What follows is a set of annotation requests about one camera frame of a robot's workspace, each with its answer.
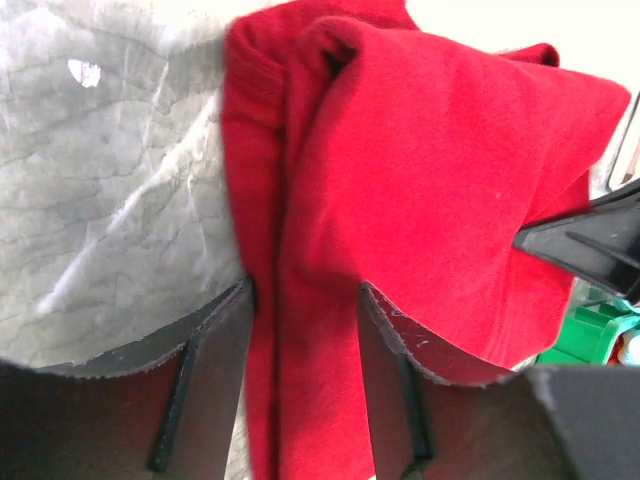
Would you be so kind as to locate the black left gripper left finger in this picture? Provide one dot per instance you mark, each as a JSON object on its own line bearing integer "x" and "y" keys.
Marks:
{"x": 162, "y": 407}

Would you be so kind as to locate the green plastic bin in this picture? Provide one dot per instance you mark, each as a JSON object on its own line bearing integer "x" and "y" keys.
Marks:
{"x": 589, "y": 335}

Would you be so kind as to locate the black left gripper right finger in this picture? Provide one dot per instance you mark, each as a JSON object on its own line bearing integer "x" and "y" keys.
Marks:
{"x": 437, "y": 412}

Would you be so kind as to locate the teal t shirt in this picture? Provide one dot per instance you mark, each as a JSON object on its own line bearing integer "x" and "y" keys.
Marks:
{"x": 627, "y": 315}

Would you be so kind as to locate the red t shirt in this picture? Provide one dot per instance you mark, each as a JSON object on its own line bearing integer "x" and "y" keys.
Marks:
{"x": 360, "y": 148}

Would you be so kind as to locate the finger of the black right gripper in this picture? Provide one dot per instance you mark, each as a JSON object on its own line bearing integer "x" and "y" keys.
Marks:
{"x": 600, "y": 246}

